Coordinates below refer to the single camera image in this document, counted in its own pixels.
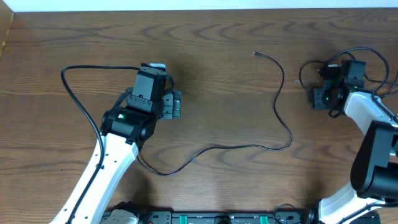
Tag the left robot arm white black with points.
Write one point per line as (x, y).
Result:
(123, 131)

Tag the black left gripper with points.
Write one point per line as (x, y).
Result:
(174, 106)

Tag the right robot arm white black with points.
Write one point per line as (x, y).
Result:
(373, 177)

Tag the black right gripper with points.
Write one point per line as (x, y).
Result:
(316, 101)

